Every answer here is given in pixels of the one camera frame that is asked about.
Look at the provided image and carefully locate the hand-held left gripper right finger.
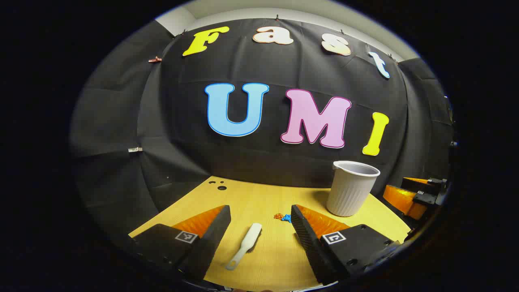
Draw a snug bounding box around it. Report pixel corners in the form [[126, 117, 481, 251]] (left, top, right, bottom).
[[291, 204, 406, 286]]

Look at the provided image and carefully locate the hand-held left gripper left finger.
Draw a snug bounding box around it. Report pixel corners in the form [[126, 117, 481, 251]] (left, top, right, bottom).
[[128, 205, 232, 282]]

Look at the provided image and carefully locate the small white broom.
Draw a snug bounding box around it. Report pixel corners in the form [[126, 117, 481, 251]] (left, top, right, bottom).
[[225, 223, 262, 271]]

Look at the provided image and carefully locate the white ribbed garbage bin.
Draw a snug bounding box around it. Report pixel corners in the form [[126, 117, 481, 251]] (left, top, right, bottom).
[[326, 161, 381, 217]]

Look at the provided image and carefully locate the wooden desktop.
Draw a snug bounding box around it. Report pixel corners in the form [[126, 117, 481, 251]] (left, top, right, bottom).
[[129, 176, 412, 292]]

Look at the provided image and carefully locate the black backdrop cloth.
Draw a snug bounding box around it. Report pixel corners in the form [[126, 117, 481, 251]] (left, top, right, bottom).
[[69, 18, 455, 244]]

